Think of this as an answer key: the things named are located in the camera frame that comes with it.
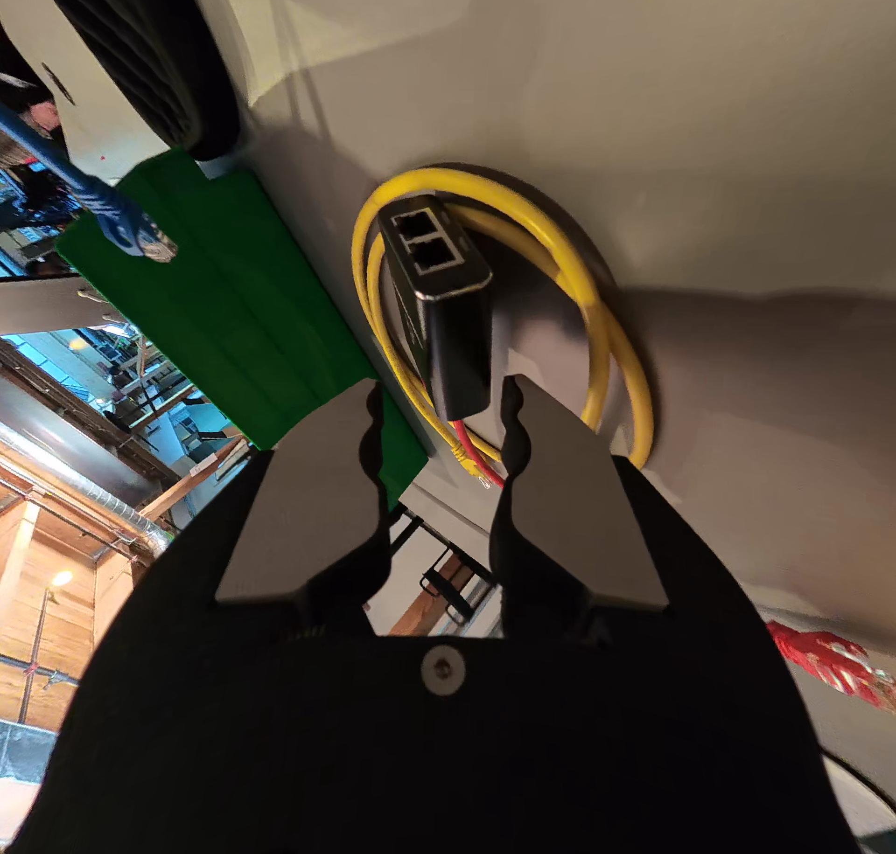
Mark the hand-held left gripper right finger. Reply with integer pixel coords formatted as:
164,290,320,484
489,375,669,610

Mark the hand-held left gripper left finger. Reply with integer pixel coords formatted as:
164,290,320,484
213,378,393,604

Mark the black ethernet switch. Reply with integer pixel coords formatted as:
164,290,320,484
378,195,494,420

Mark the green plastic bin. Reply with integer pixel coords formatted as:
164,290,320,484
55,147,429,512

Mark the red ethernet cable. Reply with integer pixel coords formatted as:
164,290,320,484
451,417,896,714

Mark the yellow ethernet cable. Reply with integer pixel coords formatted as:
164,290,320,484
351,166,655,480

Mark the blue ethernet cable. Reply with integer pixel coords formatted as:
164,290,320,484
0,102,177,265

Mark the black wire cart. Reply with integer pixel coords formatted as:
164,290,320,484
388,504,501,634

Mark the silver metal duct pipe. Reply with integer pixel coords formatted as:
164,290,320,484
0,420,176,561

